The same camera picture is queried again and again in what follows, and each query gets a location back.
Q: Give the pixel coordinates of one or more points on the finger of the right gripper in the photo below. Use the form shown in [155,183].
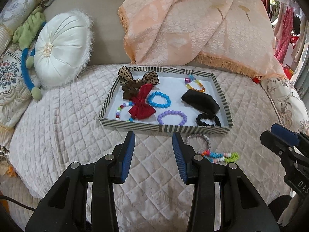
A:
[279,139]

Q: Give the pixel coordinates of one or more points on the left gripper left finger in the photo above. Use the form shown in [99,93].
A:
[127,151]

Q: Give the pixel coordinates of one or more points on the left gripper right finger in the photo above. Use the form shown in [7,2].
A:
[179,153]

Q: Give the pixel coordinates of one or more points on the red velvet bow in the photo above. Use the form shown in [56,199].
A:
[141,110]

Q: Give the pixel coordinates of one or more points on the leopard bow brown scrunchie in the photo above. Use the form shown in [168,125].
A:
[131,86]

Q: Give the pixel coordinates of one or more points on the black velvet pouch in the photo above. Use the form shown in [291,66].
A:
[201,101]

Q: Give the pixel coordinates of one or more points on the striped white tray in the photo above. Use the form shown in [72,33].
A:
[172,114]

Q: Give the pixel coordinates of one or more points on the beige quilted bedspread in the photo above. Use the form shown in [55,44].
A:
[64,127]

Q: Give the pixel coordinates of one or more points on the round white pillow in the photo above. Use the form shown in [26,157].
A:
[63,48]

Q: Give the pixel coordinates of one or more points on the peach fringed blanket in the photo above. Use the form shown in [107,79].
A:
[235,35]

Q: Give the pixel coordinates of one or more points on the floral embroidered cushion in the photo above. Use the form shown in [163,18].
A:
[15,96]

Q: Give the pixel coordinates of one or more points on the beige upholstered headboard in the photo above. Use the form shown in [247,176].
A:
[108,33]

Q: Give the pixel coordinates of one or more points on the green blue plush toy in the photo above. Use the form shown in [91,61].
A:
[24,35]

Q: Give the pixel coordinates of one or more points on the cylindrical bolster pillow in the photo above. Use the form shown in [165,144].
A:
[13,15]

